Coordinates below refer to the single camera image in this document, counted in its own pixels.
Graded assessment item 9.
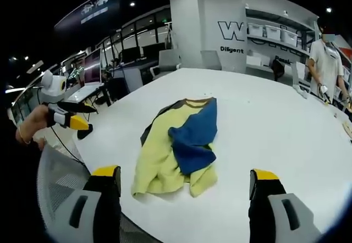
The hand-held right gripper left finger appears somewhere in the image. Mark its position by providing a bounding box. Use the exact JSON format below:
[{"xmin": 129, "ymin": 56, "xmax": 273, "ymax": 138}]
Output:
[{"xmin": 53, "ymin": 165, "xmax": 122, "ymax": 243}]

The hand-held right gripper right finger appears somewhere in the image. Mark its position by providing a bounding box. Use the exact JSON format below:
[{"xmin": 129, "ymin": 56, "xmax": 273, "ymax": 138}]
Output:
[{"xmin": 248, "ymin": 168, "xmax": 322, "ymax": 243}]

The yellow and blue garment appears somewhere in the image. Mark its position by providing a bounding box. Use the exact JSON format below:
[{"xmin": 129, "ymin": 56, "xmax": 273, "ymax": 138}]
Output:
[{"xmin": 131, "ymin": 97, "xmax": 220, "ymax": 199}]

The person's left hand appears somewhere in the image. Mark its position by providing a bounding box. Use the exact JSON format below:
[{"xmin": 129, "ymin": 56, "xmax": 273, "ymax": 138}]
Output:
[{"xmin": 26, "ymin": 105, "xmax": 55, "ymax": 135}]

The white office desk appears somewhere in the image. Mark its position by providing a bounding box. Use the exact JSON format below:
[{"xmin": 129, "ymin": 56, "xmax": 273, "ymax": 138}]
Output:
[{"xmin": 67, "ymin": 82, "xmax": 107, "ymax": 106}]

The grey mesh office chair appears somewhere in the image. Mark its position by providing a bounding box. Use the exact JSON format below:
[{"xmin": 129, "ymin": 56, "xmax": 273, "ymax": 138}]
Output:
[{"xmin": 36, "ymin": 143, "xmax": 166, "ymax": 243}]

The lit computer monitor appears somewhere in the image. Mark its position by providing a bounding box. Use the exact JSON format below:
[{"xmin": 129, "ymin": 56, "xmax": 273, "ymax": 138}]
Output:
[{"xmin": 83, "ymin": 47, "xmax": 103, "ymax": 86}]

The black computer monitor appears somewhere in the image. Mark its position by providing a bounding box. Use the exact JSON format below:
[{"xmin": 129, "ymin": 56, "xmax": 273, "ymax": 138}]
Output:
[
  {"xmin": 142, "ymin": 42, "xmax": 166, "ymax": 60},
  {"xmin": 120, "ymin": 46, "xmax": 144, "ymax": 62}
]

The white stand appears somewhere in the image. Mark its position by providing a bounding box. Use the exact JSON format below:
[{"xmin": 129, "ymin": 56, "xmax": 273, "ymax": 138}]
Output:
[{"xmin": 290, "ymin": 60, "xmax": 310, "ymax": 100}]

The black bag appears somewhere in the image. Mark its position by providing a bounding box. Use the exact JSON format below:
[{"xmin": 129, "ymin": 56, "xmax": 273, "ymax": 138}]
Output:
[{"xmin": 270, "ymin": 59, "xmax": 285, "ymax": 82}]

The white storage shelf unit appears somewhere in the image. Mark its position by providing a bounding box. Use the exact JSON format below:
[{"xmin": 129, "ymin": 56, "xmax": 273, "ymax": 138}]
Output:
[{"xmin": 244, "ymin": 5, "xmax": 321, "ymax": 89}]

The white storage bin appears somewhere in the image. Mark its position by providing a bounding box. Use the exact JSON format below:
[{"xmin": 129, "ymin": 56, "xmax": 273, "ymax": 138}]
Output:
[
  {"xmin": 265, "ymin": 25, "xmax": 282, "ymax": 42},
  {"xmin": 246, "ymin": 24, "xmax": 265, "ymax": 39},
  {"xmin": 280, "ymin": 28, "xmax": 300, "ymax": 47}
]

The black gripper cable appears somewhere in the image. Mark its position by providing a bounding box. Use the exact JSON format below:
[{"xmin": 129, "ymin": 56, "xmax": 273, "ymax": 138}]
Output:
[{"xmin": 50, "ymin": 126, "xmax": 89, "ymax": 169}]

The thin wrist bracelet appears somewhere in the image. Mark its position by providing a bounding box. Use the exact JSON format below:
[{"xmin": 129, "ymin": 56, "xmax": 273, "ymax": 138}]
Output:
[{"xmin": 16, "ymin": 126, "xmax": 32, "ymax": 145}]

